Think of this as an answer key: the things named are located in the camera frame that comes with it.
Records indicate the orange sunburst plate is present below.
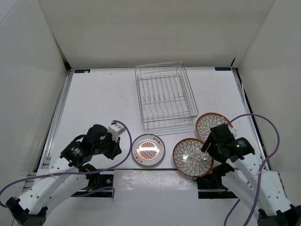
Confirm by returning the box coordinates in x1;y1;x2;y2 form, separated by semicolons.
131;133;166;167

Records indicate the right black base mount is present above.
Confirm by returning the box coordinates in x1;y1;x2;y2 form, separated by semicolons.
192;174;237;199

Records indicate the flower pattern plate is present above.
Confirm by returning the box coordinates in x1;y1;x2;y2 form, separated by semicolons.
195;113;233;142

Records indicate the corner label sticker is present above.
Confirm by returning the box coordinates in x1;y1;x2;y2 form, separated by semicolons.
74;69;90;73
214;67;232;71

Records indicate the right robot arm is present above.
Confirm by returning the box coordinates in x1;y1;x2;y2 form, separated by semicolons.
201;124;301;226

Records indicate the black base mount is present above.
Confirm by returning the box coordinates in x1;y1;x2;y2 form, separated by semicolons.
192;174;237;199
72;171;114;198

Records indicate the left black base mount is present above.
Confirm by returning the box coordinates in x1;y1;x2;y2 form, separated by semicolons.
72;171;114;198

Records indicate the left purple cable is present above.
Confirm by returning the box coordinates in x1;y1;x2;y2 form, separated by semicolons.
0;120;132;208

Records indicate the left corner label sticker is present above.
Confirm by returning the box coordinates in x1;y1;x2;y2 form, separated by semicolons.
74;69;90;73

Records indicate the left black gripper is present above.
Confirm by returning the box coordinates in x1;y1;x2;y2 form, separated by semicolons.
92;132;122;159

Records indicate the right corner label sticker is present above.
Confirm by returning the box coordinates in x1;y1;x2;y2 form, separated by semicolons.
214;67;232;71

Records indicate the metal wire dish rack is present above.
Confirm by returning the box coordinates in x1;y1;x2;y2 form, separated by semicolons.
135;61;198;129

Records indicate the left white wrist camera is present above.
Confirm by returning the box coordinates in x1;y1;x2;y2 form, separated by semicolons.
108;121;126;142

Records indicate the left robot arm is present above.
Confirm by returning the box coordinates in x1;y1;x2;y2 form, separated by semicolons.
6;121;126;226

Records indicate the white plate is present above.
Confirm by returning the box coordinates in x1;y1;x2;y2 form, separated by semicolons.
173;138;214;178

